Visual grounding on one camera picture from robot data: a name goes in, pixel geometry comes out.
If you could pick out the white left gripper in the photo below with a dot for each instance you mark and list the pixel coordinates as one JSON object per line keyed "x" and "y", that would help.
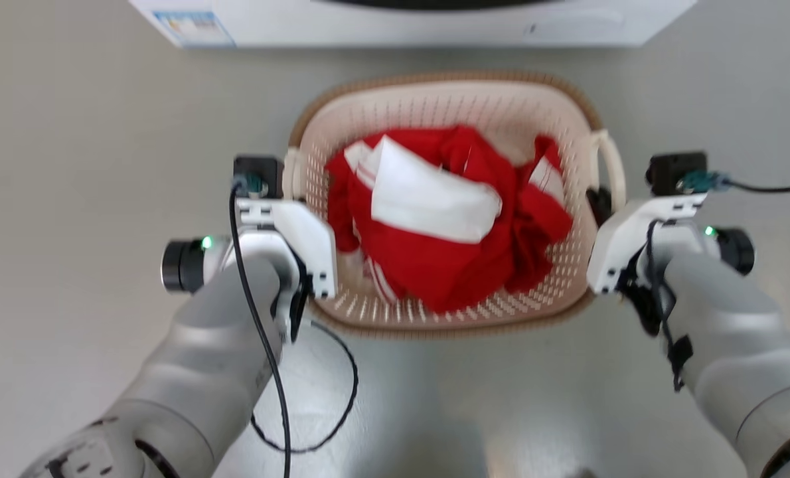
{"x": 309, "y": 232}

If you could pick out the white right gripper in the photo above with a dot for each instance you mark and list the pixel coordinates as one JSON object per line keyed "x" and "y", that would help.
{"x": 617, "y": 242}

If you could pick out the beige plastic laundry basket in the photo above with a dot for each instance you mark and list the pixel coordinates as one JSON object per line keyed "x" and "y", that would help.
{"x": 435, "y": 99}

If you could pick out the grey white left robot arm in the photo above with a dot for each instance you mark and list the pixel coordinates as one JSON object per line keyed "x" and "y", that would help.
{"x": 202, "y": 358}

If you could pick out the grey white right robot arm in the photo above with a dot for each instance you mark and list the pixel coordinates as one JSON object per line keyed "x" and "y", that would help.
{"x": 733, "y": 332}

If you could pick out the red and white garment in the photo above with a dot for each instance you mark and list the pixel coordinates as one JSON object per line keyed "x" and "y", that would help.
{"x": 448, "y": 265}

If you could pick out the white washing machine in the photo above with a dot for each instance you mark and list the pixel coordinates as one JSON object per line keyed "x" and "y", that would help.
{"x": 395, "y": 26}

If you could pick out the blue white energy label sticker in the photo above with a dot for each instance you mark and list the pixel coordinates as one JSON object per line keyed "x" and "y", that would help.
{"x": 194, "y": 28}

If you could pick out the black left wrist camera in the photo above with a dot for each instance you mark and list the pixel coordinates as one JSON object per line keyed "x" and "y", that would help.
{"x": 262, "y": 169}

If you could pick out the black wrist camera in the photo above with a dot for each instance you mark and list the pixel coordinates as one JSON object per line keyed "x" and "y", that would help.
{"x": 262, "y": 169}
{"x": 674, "y": 166}

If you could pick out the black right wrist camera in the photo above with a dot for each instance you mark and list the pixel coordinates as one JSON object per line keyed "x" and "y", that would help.
{"x": 674, "y": 166}

